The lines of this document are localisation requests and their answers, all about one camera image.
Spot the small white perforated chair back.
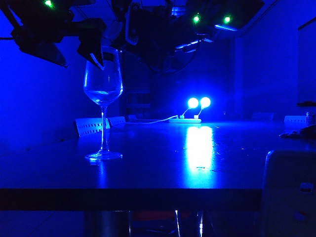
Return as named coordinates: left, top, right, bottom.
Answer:
left=108, top=116, right=126, bottom=128

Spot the large white perforated chair back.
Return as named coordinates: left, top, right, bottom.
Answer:
left=75, top=118, right=111, bottom=139

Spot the shiny metal leg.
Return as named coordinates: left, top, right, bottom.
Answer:
left=173, top=210, right=181, bottom=237
left=197, top=211, right=204, bottom=237

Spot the background shelf unit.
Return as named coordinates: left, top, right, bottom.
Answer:
left=124, top=74, right=152, bottom=111

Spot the white power strip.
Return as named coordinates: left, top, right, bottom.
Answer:
left=167, top=118, right=202, bottom=124

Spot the faint white chair back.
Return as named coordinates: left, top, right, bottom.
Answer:
left=251, top=112, right=275, bottom=121

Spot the white power cable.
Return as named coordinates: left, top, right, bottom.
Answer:
left=125, top=115, right=179, bottom=125

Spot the clear stemmed wine glass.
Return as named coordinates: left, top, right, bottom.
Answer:
left=83, top=45, right=123, bottom=161

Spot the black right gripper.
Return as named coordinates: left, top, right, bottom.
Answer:
left=111, top=0, right=173, bottom=46

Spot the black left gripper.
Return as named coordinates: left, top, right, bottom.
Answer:
left=11, top=17, right=107, bottom=71

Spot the dark wall board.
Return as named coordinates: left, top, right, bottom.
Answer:
left=297, top=17, right=316, bottom=108

